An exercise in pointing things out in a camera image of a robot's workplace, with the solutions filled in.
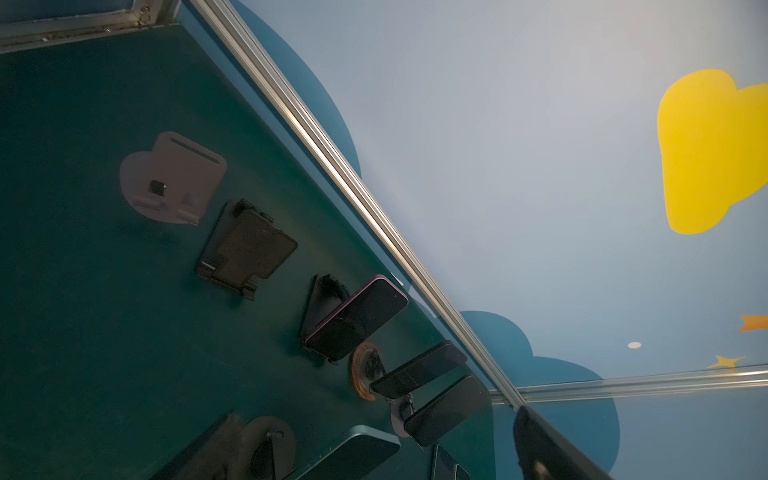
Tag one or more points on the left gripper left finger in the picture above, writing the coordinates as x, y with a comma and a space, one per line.
210, 456

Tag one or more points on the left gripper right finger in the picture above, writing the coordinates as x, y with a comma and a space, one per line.
544, 453

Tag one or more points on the grey round stand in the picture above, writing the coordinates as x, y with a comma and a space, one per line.
401, 409
173, 182
267, 450

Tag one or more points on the dark phone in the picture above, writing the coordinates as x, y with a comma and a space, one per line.
419, 371
450, 408

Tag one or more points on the light blue phone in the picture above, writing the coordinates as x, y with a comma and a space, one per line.
360, 450

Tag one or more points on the black folding phone stand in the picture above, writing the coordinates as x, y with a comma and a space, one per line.
244, 248

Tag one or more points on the pink-edged phone back left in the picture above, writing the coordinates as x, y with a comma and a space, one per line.
356, 319

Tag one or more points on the round wooden phone stand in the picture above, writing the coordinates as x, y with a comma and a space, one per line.
365, 367

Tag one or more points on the black stand back left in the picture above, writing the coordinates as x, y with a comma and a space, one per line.
326, 295

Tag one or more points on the horizontal aluminium frame bar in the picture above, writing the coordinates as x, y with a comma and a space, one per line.
239, 40

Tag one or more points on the right aluminium frame post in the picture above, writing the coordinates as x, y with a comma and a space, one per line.
652, 385

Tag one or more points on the aluminium frame post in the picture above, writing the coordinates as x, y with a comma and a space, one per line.
35, 24
652, 385

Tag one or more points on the left aluminium frame post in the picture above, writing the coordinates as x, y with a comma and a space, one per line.
35, 24

